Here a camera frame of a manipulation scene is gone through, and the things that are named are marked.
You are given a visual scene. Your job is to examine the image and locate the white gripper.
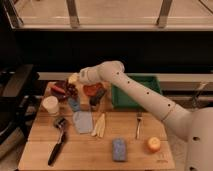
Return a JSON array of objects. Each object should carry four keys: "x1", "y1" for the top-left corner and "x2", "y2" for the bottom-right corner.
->
[{"x1": 68, "y1": 67, "x2": 99, "y2": 85}]

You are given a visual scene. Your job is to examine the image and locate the dark purple grape bunch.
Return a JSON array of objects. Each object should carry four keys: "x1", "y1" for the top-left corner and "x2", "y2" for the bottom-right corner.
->
[{"x1": 66, "y1": 83, "x2": 78, "y2": 99}]

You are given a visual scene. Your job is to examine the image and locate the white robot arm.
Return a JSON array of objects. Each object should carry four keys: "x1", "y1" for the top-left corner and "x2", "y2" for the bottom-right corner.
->
[{"x1": 68, "y1": 61, "x2": 213, "y2": 171}]

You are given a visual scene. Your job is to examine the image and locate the white plastic cup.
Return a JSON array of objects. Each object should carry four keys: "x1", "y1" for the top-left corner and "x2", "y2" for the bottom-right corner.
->
[{"x1": 42, "y1": 96, "x2": 59, "y2": 116}]

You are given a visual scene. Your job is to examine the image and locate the purple bowl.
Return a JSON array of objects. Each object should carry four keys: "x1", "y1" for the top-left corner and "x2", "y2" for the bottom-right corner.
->
[{"x1": 50, "y1": 81, "x2": 76, "y2": 100}]

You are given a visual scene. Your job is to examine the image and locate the orange red bowl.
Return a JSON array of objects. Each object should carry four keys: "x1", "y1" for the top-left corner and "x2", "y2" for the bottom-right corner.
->
[{"x1": 83, "y1": 83, "x2": 103, "y2": 96}]

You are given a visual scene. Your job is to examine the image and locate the red carrot piece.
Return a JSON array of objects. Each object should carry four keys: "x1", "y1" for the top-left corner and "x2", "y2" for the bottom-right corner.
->
[{"x1": 50, "y1": 84, "x2": 66, "y2": 95}]

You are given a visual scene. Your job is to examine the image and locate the dark sponge block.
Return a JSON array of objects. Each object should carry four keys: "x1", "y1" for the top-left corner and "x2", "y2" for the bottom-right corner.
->
[{"x1": 89, "y1": 88, "x2": 106, "y2": 106}]

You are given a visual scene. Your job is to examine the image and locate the light blue cloth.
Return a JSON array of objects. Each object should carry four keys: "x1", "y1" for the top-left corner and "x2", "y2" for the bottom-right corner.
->
[{"x1": 73, "y1": 111, "x2": 93, "y2": 134}]

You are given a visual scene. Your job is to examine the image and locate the wooden cutting board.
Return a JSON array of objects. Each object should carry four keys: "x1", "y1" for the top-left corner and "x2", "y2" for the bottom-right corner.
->
[{"x1": 18, "y1": 80, "x2": 176, "y2": 171}]

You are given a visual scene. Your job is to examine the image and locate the green plastic tray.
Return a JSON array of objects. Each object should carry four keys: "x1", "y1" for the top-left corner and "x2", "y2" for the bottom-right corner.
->
[{"x1": 111, "y1": 73, "x2": 162, "y2": 111}]

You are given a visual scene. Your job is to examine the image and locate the black chair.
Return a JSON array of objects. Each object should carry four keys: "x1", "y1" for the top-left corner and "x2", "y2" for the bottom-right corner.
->
[{"x1": 0, "y1": 64, "x2": 39, "y2": 145}]

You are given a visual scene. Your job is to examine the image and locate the pale banana peel strips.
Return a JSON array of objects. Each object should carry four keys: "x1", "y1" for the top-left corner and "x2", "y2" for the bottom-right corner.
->
[{"x1": 91, "y1": 114, "x2": 105, "y2": 138}]

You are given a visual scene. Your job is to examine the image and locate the silver fork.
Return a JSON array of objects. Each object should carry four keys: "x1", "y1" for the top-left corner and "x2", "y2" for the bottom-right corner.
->
[{"x1": 135, "y1": 112, "x2": 142, "y2": 140}]

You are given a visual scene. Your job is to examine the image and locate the blue sponge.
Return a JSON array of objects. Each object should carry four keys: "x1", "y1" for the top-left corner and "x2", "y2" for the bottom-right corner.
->
[{"x1": 112, "y1": 138, "x2": 127, "y2": 162}]

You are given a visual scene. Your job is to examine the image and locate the orange fruit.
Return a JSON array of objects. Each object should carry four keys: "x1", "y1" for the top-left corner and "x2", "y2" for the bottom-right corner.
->
[{"x1": 147, "y1": 137, "x2": 161, "y2": 152}]

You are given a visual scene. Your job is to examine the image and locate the black handled peeler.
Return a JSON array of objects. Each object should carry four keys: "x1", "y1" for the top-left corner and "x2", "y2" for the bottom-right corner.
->
[{"x1": 48, "y1": 116, "x2": 67, "y2": 166}]

